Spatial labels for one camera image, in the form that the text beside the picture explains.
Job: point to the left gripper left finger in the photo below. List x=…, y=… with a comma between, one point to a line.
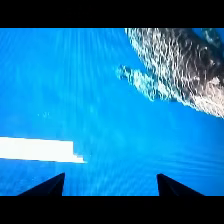
x=50, y=187

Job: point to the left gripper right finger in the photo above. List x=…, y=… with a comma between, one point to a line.
x=170, y=187

